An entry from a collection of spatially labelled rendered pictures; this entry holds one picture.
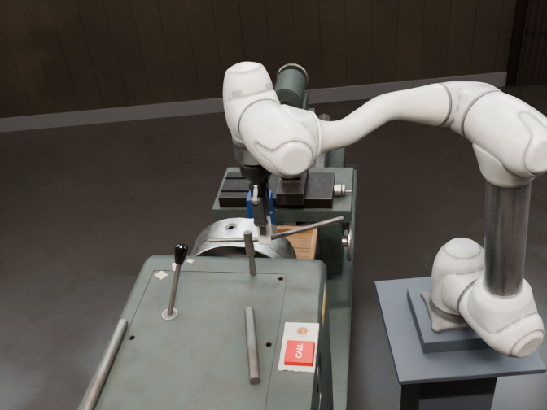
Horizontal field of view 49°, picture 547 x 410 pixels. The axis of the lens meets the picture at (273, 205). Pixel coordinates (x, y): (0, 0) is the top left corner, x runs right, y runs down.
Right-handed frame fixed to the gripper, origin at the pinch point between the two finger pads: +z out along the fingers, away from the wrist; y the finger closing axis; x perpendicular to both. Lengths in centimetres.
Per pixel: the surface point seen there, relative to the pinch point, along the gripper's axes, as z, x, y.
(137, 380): 12.4, 22.8, -35.3
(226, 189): 41, 30, 76
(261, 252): 16.6, 4.0, 11.2
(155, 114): 134, 151, 321
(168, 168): 138, 119, 243
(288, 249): 22.7, -1.9, 20.0
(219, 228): 15.0, 17.2, 19.5
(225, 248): 15.3, 13.7, 11.1
